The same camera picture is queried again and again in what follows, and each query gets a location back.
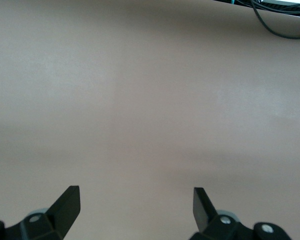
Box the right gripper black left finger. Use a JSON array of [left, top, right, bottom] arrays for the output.
[[0, 185, 81, 240]]

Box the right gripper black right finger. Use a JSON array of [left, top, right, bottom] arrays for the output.
[[188, 186, 293, 240]]

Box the black cable loop over table edge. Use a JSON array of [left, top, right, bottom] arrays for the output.
[[249, 0, 300, 40]]

